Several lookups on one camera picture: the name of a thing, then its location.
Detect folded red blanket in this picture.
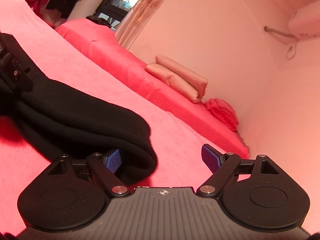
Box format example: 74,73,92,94
204,98,239,132

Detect patterned beige curtain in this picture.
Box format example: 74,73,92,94
114,0,165,49

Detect wall air conditioner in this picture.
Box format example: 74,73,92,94
288,0,320,38

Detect black knit pants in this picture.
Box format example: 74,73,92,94
1,33,157,185

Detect dark clothes by window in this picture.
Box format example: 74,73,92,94
86,15,112,28

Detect dark framed window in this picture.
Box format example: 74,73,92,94
93,0,139,30

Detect hanging wall cord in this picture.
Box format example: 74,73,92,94
263,25,299,61

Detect folded pink quilt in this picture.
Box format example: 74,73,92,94
145,55,208,103

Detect red far bed cover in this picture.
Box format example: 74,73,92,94
56,18,249,158

